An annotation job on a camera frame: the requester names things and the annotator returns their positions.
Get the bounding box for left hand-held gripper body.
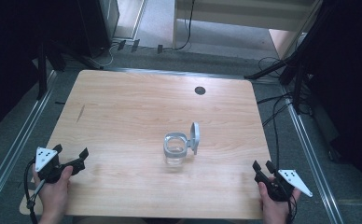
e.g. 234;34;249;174
34;146;87;185

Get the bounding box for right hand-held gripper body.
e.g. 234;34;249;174
254;169;313;203

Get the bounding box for person's right hand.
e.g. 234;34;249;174
258;181;302;224

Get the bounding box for person's left hand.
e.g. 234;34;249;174
32;165;75;224

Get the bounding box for black metal stand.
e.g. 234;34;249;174
36;40;49;101

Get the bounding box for clear glass jar grey lid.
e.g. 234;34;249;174
162;121;201;166

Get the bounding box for black tripod stand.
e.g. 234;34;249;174
244;6;327;115

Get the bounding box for dark curtain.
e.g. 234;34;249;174
0;0;87;141
306;0;362;203

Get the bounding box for black cabinet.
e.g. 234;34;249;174
75;0;121;60

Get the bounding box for right hand-held gripper cable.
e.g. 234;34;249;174
285;193;299;224

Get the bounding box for hand-held gripper cable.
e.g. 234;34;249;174
285;193;299;224
22;158;45;224

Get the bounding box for metal floor rail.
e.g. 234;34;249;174
280;85;345;224
0;70;59;210

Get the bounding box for left hand-held gripper cable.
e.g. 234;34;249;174
22;158;45;224

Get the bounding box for black floor cables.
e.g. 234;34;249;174
256;56;313;171

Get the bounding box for white cable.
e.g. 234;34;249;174
91;43;118;69

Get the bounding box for white furniture frame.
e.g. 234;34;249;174
172;0;324;50

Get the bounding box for black hanging cable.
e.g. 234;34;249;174
171;0;197;51

